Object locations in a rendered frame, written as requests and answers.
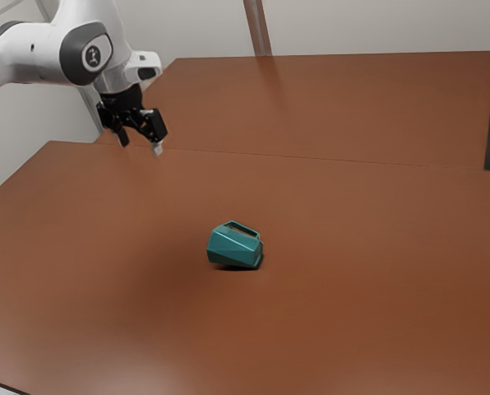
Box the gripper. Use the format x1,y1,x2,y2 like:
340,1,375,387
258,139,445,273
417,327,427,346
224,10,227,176
95,85,169,158

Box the teal faceted mug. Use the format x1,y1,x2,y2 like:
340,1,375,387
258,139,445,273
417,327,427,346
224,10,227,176
206,220,265,270

